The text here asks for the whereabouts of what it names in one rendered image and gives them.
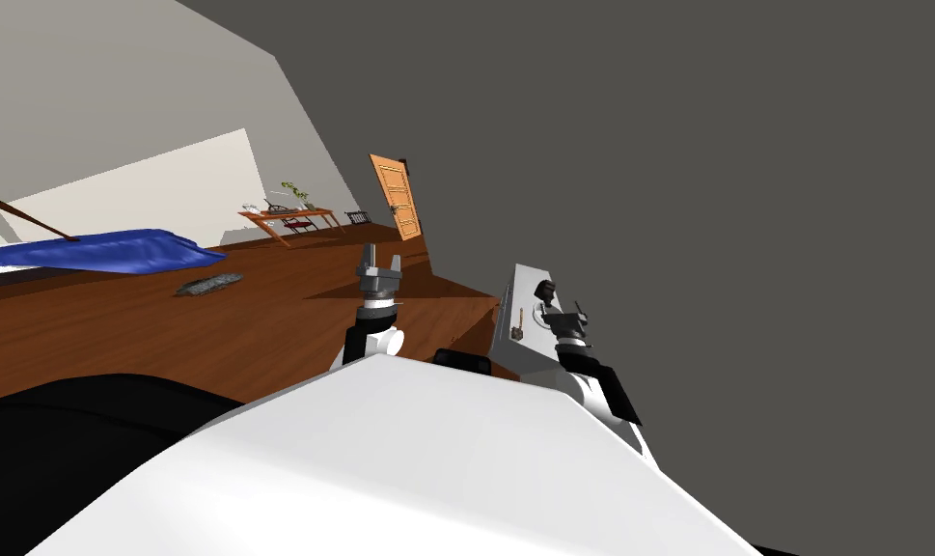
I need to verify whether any brown wooden pole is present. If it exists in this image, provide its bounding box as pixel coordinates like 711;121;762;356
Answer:
0;189;81;244

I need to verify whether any grey cabinet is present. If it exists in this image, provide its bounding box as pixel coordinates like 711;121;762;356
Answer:
490;263;591;388

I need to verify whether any bed with blue blanket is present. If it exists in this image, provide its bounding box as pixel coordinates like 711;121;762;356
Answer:
0;227;230;277

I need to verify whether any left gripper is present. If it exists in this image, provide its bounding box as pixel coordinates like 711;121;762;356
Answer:
355;242;403;301

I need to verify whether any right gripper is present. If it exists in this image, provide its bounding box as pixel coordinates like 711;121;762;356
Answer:
533;279;591;343

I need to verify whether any orange door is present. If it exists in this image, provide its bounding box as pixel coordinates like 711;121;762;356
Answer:
369;153;425;243

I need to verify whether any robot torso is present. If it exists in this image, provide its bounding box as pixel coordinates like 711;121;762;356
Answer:
25;348;763;556

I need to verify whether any grey rug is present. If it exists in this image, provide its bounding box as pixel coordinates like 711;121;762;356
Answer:
174;271;245;298

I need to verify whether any wooden desk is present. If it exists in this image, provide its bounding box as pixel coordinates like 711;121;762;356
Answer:
238;181;345;249

